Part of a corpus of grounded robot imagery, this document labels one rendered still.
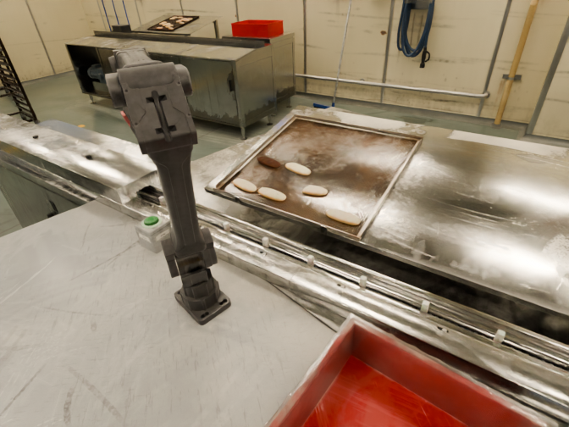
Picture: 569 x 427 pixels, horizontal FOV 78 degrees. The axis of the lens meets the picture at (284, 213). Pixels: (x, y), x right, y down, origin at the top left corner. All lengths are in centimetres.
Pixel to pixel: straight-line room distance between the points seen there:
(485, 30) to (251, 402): 405
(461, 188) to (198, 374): 81
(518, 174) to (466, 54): 327
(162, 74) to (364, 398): 62
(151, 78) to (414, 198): 75
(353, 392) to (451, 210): 54
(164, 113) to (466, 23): 401
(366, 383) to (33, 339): 71
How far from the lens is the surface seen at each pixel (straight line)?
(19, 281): 116
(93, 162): 145
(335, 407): 70
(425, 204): 102
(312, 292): 81
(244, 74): 366
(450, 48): 440
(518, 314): 94
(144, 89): 52
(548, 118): 416
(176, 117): 50
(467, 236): 95
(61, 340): 94
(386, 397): 72
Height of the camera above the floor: 145
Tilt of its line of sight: 35 degrees down
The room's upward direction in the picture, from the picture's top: 3 degrees counter-clockwise
